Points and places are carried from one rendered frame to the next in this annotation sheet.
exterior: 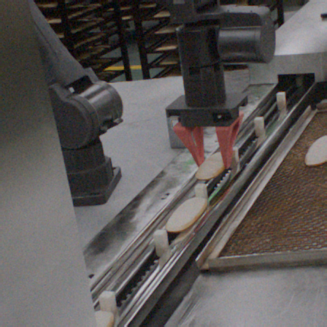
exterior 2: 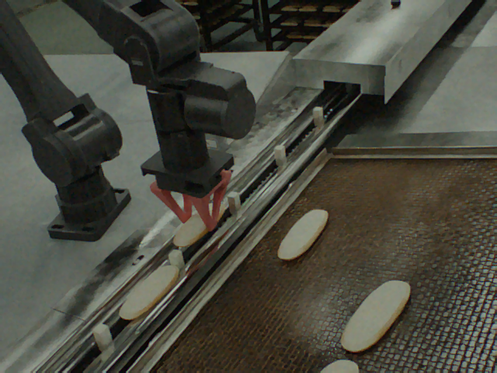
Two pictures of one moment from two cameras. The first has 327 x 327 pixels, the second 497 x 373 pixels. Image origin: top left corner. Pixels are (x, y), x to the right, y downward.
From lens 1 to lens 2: 0.40 m
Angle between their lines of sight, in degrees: 14
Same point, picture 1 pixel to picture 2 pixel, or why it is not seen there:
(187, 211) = (149, 290)
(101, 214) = (87, 258)
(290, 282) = not seen: outside the picture
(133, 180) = (138, 208)
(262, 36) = (230, 112)
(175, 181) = (158, 236)
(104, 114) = (94, 151)
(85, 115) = (66, 157)
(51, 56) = (34, 88)
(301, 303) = not seen: outside the picture
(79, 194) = (74, 228)
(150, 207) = (115, 277)
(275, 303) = not seen: outside the picture
